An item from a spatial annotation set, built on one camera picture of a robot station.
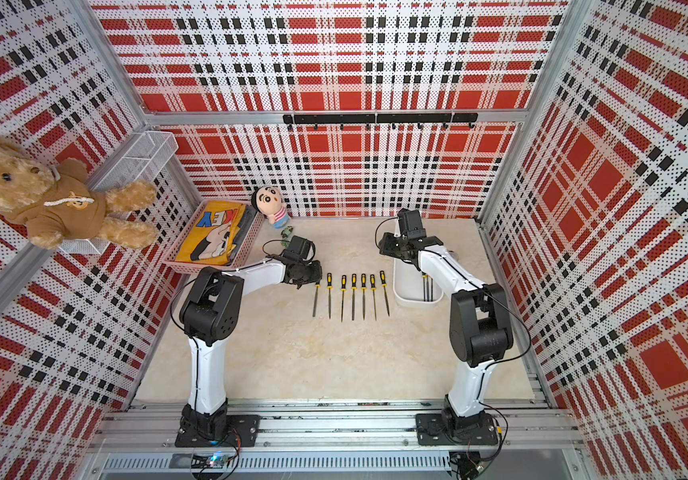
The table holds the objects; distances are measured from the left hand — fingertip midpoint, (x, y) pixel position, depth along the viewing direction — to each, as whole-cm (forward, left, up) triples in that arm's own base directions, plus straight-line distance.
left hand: (325, 273), depth 104 cm
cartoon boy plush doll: (+23, +21, +13) cm, 34 cm away
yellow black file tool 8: (-5, -35, -1) cm, 35 cm away
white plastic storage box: (-5, -29, -1) cm, 29 cm away
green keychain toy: (+19, +17, 0) cm, 25 cm away
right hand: (+2, -22, +14) cm, 26 cm away
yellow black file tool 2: (-2, -2, 0) cm, 3 cm away
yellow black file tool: (-5, +2, -1) cm, 5 cm away
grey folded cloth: (+22, +31, +6) cm, 38 cm away
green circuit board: (-54, +21, +1) cm, 58 cm away
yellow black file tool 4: (-5, -10, -1) cm, 12 cm away
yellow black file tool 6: (-6, -17, -2) cm, 18 cm away
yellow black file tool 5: (-5, -14, -1) cm, 15 cm away
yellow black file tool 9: (-9, -36, -1) cm, 38 cm away
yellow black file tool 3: (-6, -7, -2) cm, 9 cm away
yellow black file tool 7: (-1, -20, -1) cm, 20 cm away
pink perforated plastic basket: (+10, +53, +6) cm, 55 cm away
